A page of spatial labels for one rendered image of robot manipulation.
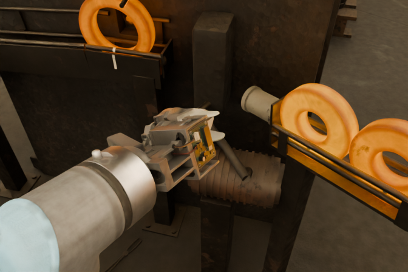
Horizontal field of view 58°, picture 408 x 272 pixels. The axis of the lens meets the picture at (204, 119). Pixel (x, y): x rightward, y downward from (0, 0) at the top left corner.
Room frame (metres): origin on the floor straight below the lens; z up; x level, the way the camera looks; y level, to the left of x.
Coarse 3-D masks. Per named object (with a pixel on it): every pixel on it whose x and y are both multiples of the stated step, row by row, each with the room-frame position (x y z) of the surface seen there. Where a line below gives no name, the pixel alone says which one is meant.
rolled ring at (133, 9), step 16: (96, 0) 0.79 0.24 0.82; (112, 0) 0.78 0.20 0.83; (80, 16) 0.81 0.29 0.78; (96, 16) 0.82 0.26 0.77; (128, 16) 0.77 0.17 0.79; (144, 16) 0.77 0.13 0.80; (96, 32) 0.81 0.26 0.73; (144, 32) 0.76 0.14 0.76; (128, 48) 0.81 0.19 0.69; (144, 48) 0.76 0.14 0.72
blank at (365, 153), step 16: (368, 128) 0.43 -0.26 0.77; (384, 128) 0.41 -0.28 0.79; (400, 128) 0.40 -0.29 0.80; (352, 144) 0.44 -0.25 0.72; (368, 144) 0.42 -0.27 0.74; (384, 144) 0.41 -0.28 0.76; (400, 144) 0.39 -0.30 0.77; (352, 160) 0.43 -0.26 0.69; (368, 160) 0.42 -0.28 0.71; (384, 176) 0.40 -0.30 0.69; (400, 176) 0.40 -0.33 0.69; (384, 192) 0.38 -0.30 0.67
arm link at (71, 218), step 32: (32, 192) 0.21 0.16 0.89; (64, 192) 0.21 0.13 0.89; (96, 192) 0.22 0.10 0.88; (0, 224) 0.17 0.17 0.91; (32, 224) 0.17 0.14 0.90; (64, 224) 0.18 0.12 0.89; (96, 224) 0.19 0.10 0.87; (128, 224) 0.22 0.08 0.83; (0, 256) 0.15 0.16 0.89; (32, 256) 0.15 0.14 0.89; (64, 256) 0.16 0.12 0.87; (96, 256) 0.18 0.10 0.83
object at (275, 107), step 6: (276, 102) 0.56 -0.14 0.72; (276, 108) 0.56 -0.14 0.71; (270, 114) 0.55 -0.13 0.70; (276, 114) 0.56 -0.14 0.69; (270, 120) 0.55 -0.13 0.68; (276, 120) 0.56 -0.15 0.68; (270, 126) 0.55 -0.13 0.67; (270, 132) 0.55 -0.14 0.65; (270, 138) 0.54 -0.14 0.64; (276, 138) 0.55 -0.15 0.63; (270, 144) 0.54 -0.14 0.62
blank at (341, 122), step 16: (288, 96) 0.55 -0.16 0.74; (304, 96) 0.53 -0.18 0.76; (320, 96) 0.50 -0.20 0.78; (336, 96) 0.50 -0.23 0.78; (288, 112) 0.54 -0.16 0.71; (304, 112) 0.54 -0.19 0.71; (320, 112) 0.50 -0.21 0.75; (336, 112) 0.48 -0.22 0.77; (352, 112) 0.48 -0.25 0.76; (288, 128) 0.54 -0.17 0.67; (304, 128) 0.53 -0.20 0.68; (336, 128) 0.47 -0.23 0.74; (352, 128) 0.46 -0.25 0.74; (320, 144) 0.48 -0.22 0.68; (336, 144) 0.46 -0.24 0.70
